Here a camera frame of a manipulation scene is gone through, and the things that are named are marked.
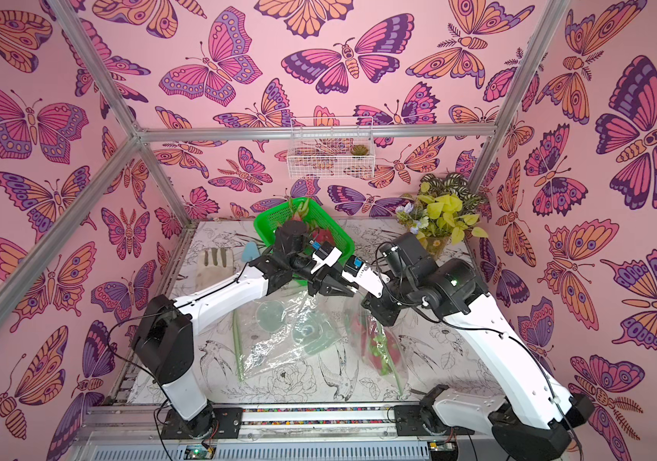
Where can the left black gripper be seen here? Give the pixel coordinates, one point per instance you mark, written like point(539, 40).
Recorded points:
point(332, 276)

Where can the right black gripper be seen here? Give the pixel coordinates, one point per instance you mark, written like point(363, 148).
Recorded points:
point(375, 303)

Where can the pink dragon fruit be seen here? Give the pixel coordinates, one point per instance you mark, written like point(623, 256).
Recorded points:
point(378, 347)
point(322, 236)

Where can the clear green zip-top bag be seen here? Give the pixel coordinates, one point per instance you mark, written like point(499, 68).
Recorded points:
point(281, 329)

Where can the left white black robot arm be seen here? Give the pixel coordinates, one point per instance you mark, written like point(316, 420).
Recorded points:
point(164, 341)

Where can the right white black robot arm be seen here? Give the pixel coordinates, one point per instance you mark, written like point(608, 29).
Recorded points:
point(535, 417)

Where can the green plastic basket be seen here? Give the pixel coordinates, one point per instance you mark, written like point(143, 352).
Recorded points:
point(276, 219)

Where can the potted plant in amber vase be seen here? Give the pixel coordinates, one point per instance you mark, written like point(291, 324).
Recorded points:
point(444, 212)

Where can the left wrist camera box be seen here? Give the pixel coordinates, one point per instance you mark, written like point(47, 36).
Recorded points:
point(324, 254)

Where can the white wire wall basket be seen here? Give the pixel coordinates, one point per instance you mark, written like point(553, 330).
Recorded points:
point(319, 147)

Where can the small succulent in wire basket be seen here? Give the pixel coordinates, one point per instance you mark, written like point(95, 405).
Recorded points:
point(359, 150)

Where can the metal base rail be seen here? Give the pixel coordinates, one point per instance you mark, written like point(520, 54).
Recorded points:
point(345, 431)

